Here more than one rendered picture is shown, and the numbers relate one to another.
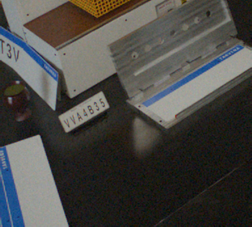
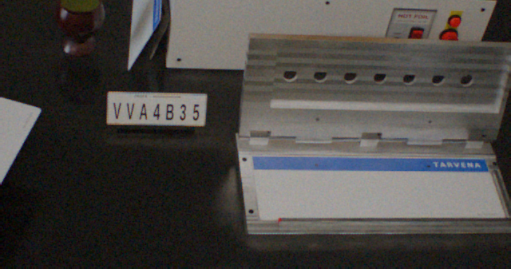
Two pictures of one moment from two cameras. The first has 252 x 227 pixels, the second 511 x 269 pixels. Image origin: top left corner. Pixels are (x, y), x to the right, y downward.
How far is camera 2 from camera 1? 84 cm
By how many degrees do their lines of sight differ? 16
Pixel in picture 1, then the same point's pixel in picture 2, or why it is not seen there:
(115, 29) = (299, 7)
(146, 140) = (207, 225)
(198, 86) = (360, 190)
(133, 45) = (297, 58)
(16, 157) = not seen: outside the picture
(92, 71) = (224, 47)
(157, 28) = (358, 55)
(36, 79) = (141, 1)
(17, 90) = (84, 5)
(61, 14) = not seen: outside the picture
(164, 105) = (280, 187)
